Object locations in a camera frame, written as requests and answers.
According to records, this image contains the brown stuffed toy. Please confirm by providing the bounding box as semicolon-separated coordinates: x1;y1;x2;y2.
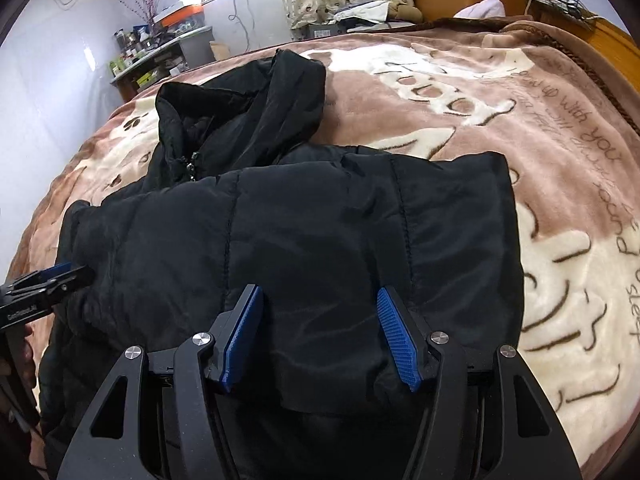
387;0;426;24

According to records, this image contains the white folded cloth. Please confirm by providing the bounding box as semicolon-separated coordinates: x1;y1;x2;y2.
334;0;392;24

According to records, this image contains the black puffer jacket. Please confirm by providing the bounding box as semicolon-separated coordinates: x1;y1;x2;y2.
39;49;525;480

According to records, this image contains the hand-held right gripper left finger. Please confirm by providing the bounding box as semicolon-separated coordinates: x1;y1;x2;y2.
56;284;265;480

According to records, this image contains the pink cloth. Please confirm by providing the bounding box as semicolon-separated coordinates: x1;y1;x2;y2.
452;0;506;19

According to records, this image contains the cluttered white shelf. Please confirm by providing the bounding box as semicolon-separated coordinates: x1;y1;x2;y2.
109;25;217;102

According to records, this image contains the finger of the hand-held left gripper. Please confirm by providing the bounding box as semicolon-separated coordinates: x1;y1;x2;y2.
4;261;75;293
7;265;97;307

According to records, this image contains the brown printed blanket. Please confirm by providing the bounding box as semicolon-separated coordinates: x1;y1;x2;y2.
7;17;640;480

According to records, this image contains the orange box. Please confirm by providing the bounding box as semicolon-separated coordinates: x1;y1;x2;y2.
151;3;204;24

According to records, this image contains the wooden headboard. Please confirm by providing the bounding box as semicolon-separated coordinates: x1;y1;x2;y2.
524;0;640;137

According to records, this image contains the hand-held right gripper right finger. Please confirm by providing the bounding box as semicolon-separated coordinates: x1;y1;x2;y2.
376;286;584;480

